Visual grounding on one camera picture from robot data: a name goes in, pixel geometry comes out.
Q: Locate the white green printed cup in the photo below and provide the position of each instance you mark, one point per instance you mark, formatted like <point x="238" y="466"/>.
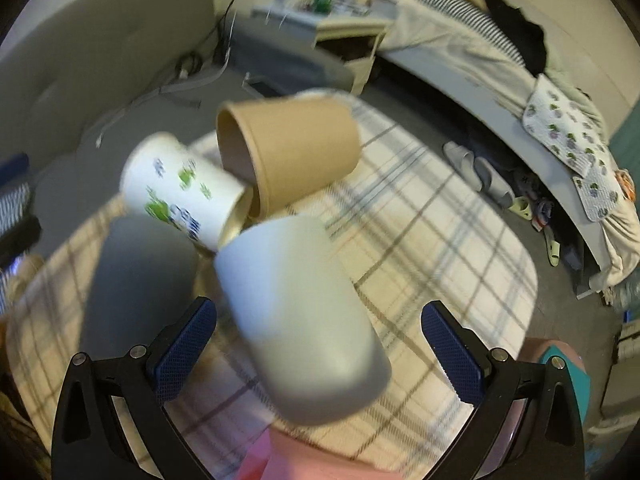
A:
<point x="166" y="180"/>

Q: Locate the green can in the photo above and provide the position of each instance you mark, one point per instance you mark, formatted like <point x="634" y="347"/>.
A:
<point x="321" y="6"/>

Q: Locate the pink angular cup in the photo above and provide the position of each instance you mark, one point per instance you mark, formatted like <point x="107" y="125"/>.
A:
<point x="275" y="456"/>

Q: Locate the plaid tablecloth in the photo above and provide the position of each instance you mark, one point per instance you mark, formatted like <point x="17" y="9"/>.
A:
<point x="408" y="230"/>

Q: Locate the grey slipper pair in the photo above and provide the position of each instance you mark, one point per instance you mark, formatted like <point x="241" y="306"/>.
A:
<point x="479" y="174"/>

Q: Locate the white plastic cup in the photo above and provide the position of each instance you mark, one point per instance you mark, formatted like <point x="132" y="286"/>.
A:
<point x="307" y="332"/>

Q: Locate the striped grey pillow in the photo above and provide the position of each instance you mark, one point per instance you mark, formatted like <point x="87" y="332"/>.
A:
<point x="470" y="15"/>

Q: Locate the white bedside table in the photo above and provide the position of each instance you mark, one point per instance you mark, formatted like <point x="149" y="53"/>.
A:
<point x="354" y="39"/>

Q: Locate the black clothing on bed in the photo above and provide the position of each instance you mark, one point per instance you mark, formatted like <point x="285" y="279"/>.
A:
<point x="527" y="37"/>

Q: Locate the bed with beige sheets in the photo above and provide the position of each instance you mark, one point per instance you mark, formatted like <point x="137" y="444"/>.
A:
<point x="469" y="70"/>

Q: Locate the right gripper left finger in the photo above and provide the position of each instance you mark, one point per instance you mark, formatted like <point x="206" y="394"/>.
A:
<point x="88" y="441"/>

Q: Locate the green slipper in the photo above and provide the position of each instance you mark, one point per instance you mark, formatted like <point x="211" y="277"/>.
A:
<point x="553" y="247"/>

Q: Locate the patterned white mat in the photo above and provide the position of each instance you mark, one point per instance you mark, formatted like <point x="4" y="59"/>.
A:
<point x="559" y="125"/>

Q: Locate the brown paper cup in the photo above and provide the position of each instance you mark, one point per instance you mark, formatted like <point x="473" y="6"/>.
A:
<point x="287" y="148"/>

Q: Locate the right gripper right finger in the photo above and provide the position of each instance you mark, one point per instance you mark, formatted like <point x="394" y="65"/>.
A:
<point x="525" y="422"/>

